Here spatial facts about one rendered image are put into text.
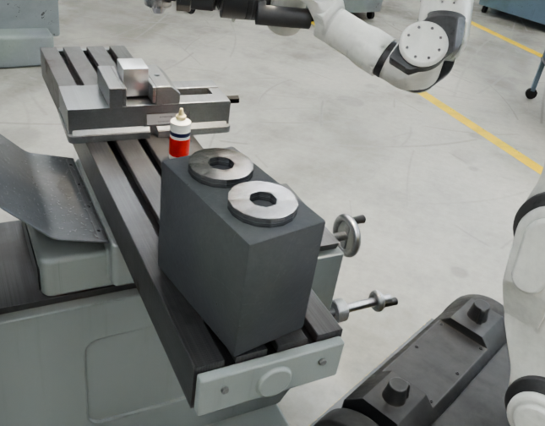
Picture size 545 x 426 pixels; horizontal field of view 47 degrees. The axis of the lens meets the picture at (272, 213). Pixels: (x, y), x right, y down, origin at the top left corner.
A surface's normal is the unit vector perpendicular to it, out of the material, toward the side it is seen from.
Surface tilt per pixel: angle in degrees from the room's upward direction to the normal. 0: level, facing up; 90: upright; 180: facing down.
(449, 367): 0
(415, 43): 49
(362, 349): 0
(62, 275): 90
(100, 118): 90
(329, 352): 90
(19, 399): 90
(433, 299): 0
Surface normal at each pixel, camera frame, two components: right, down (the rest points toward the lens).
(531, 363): -0.67, 0.33
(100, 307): 0.44, 0.54
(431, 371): 0.13, -0.83
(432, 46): -0.14, -0.17
